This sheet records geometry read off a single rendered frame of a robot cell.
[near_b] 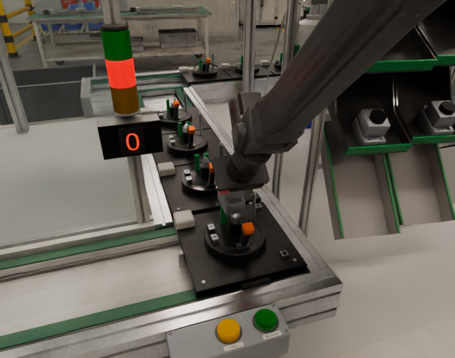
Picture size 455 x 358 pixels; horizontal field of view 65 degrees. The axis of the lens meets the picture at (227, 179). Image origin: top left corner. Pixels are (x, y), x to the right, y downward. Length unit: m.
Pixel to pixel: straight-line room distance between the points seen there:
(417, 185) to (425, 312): 0.29
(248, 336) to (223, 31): 7.68
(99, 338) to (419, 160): 0.80
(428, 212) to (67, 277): 0.84
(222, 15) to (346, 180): 7.36
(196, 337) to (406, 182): 0.60
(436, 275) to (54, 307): 0.87
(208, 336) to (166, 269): 0.23
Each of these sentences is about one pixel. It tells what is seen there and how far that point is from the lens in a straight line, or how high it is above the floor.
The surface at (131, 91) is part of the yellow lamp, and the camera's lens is 0.72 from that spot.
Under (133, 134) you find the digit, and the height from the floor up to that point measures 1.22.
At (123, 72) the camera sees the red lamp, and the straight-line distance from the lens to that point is 0.71.
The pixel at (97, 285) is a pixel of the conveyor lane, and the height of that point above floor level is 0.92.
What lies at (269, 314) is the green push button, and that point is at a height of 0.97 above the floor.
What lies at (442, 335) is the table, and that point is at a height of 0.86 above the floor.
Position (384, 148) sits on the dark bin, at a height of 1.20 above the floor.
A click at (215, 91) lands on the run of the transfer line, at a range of 1.92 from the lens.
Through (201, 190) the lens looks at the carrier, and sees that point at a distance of 0.96.
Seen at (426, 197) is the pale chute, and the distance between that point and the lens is 0.98.
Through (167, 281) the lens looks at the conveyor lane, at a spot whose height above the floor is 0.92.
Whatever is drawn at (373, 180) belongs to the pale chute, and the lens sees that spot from 0.90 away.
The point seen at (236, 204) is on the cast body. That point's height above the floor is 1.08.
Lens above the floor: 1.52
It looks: 32 degrees down
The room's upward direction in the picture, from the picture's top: straight up
